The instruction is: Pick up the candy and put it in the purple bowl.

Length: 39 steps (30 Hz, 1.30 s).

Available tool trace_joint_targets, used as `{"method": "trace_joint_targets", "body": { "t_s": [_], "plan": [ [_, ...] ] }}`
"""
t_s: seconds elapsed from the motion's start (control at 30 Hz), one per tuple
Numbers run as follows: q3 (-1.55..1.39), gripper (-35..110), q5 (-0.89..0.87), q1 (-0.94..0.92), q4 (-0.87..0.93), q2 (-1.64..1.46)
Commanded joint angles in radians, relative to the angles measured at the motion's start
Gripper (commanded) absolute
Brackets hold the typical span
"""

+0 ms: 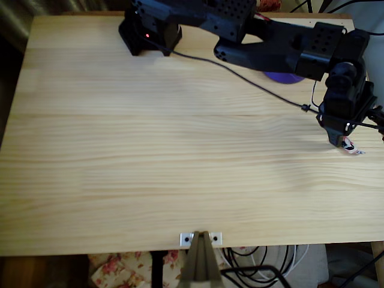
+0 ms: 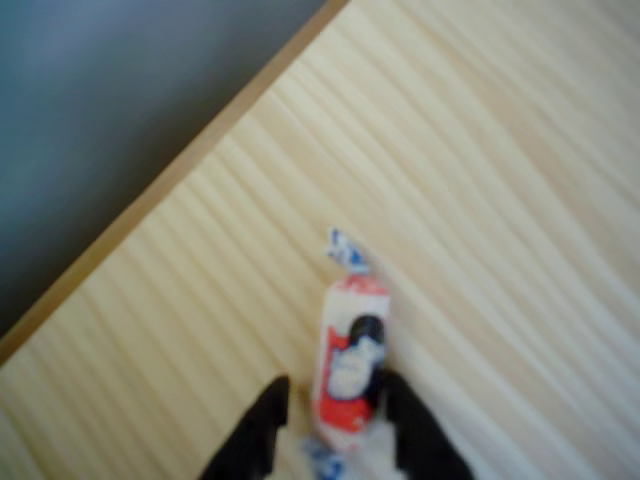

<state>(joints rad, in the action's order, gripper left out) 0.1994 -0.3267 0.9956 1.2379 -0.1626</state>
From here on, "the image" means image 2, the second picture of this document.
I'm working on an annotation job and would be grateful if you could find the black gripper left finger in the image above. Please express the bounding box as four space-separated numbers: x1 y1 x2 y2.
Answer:
198 374 292 480

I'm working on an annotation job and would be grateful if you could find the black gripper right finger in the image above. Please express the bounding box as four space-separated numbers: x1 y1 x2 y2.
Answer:
381 371 477 480

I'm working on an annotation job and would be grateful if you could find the red white candy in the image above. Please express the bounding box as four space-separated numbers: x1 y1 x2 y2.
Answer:
299 226 393 480

